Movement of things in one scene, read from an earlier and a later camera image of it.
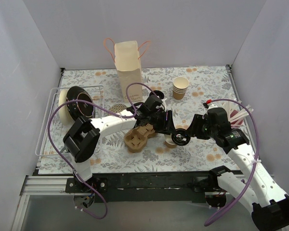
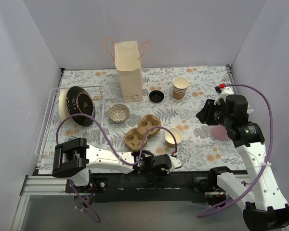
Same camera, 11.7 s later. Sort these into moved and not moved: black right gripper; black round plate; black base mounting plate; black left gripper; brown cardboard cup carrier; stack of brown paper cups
Moved: black right gripper; black left gripper
Not moved: brown cardboard cup carrier; black base mounting plate; stack of brown paper cups; black round plate
